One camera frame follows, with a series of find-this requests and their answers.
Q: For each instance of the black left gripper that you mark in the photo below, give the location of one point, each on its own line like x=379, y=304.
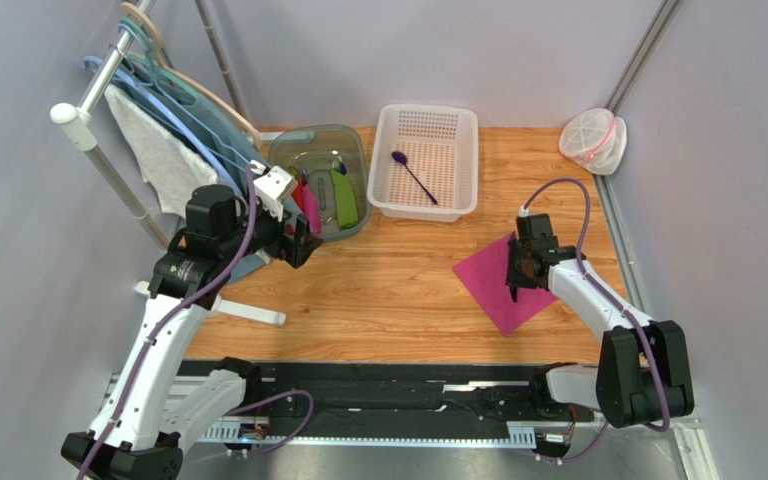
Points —
x=295, y=251

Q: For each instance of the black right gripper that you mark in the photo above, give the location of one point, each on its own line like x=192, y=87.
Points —
x=513, y=272

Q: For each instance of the magenta paper napkin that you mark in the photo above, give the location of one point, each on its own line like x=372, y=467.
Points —
x=484, y=276

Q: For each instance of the purple metal spoon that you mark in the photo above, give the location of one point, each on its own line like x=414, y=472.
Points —
x=401, y=158

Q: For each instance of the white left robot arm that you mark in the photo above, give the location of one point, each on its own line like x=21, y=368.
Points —
x=136, y=435

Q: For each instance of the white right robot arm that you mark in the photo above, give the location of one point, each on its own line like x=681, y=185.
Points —
x=643, y=374

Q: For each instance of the pink utensil sleeve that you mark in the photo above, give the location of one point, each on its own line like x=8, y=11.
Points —
x=310, y=208

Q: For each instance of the red utensil sleeve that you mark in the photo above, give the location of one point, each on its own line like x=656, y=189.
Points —
x=296, y=196

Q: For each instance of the green utensil sleeve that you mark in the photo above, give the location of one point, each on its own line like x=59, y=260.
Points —
x=346, y=206

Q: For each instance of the white clothes rack foot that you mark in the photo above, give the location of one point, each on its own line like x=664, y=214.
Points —
x=224, y=306

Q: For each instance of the grey-green plastic tub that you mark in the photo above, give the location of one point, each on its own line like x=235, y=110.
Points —
x=310, y=153

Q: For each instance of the blue-grey cloth garment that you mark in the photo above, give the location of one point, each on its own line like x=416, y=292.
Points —
x=210, y=116

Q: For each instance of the teal plastic hanger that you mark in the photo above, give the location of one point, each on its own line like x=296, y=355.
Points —
x=156, y=64

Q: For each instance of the white mesh laundry bag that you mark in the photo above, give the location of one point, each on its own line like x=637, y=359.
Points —
x=595, y=140

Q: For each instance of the white terry towel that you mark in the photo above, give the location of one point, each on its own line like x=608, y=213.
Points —
x=167, y=164

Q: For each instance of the white perforated plastic basket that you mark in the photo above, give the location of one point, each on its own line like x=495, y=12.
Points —
x=442, y=147

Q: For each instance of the light blue plastic hanger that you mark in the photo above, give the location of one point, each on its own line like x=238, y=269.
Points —
x=178, y=120

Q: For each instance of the silver clothes rack pole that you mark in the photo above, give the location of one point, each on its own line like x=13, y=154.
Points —
x=89, y=122

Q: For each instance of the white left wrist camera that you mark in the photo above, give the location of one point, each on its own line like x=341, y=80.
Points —
x=274, y=188

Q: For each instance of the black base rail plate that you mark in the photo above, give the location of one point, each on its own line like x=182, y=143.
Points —
x=403, y=401

